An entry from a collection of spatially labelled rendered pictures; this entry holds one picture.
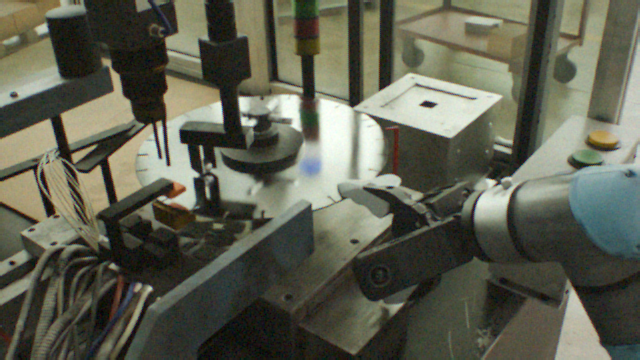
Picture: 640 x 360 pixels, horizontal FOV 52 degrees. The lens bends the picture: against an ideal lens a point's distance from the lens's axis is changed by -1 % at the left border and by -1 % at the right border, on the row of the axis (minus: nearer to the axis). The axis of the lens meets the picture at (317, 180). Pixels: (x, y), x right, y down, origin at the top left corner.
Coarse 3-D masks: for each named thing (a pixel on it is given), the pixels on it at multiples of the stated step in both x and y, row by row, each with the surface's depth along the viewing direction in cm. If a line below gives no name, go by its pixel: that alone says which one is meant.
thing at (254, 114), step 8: (272, 104) 86; (248, 112) 83; (256, 112) 83; (264, 112) 83; (248, 120) 84; (256, 120) 82; (264, 120) 83; (272, 120) 83; (280, 120) 82; (288, 120) 82; (256, 128) 83; (264, 128) 83
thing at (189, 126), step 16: (224, 96) 74; (224, 112) 75; (240, 112) 76; (192, 128) 77; (208, 128) 77; (224, 128) 76; (240, 128) 76; (192, 144) 78; (208, 144) 77; (224, 144) 77; (240, 144) 76; (192, 160) 80
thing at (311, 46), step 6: (294, 36) 109; (318, 36) 108; (294, 42) 109; (300, 42) 108; (306, 42) 108; (312, 42) 108; (318, 42) 109; (294, 48) 110; (300, 48) 108; (306, 48) 108; (312, 48) 108; (318, 48) 109; (300, 54) 109; (306, 54) 109; (312, 54) 109
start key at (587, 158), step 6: (576, 150) 91; (582, 150) 91; (588, 150) 91; (576, 156) 90; (582, 156) 90; (588, 156) 90; (594, 156) 90; (600, 156) 90; (576, 162) 89; (582, 162) 89; (588, 162) 88; (594, 162) 88; (600, 162) 89
